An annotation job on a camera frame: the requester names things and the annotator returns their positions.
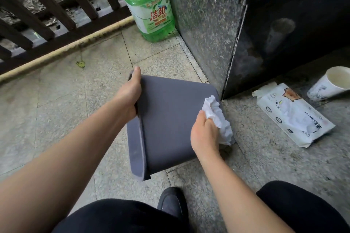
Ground person's black trousers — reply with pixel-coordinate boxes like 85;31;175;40
52;181;350;233

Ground person's left forearm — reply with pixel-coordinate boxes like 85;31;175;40
0;99;132;233

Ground person's left hand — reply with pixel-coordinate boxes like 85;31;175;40
113;66;142;121

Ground dark wooden railing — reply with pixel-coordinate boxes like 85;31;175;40
0;0;149;75

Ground green detergent bottle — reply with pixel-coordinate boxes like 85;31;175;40
120;0;176;43

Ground person's right hand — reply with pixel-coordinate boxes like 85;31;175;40
190;110;221;159

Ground white wet wipe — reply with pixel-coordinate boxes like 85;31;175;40
202;95;233;146

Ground person's right forearm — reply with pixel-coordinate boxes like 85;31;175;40
198;151;296;233

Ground grey plastic waste bin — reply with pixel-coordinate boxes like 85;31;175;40
127;71;236;181

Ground beige pipe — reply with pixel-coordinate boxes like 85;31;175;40
0;16;135;83

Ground white paper cup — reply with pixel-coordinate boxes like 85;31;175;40
307;66;350;102

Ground dark granite pillar base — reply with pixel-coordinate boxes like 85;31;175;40
156;0;350;100

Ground person's black shoe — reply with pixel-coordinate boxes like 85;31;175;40
157;187;189;221

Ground white wet wipe pack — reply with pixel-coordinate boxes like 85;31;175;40
252;82;336;149

